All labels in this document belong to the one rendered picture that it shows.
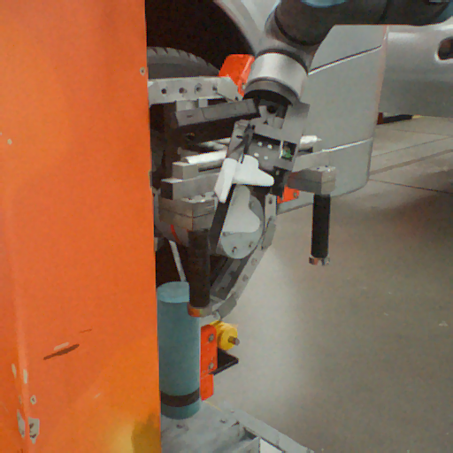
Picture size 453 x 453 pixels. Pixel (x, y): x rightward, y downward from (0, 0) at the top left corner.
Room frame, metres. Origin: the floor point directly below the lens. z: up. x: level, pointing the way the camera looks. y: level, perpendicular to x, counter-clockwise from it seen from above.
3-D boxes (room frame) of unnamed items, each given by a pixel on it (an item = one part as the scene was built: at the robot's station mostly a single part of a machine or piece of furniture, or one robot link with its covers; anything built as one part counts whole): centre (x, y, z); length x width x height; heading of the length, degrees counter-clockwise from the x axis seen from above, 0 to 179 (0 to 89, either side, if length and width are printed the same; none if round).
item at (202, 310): (0.94, 0.05, 0.83); 0.04 x 0.04 x 0.16
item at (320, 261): (1.19, -0.19, 0.83); 0.04 x 0.04 x 0.16
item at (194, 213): (0.97, 0.07, 0.93); 0.09 x 0.05 x 0.05; 45
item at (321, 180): (1.21, -0.17, 0.93); 0.09 x 0.05 x 0.05; 45
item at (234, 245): (1.18, 0.05, 0.85); 0.21 x 0.14 x 0.14; 45
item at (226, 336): (1.39, 0.08, 0.51); 0.29 x 0.06 x 0.06; 45
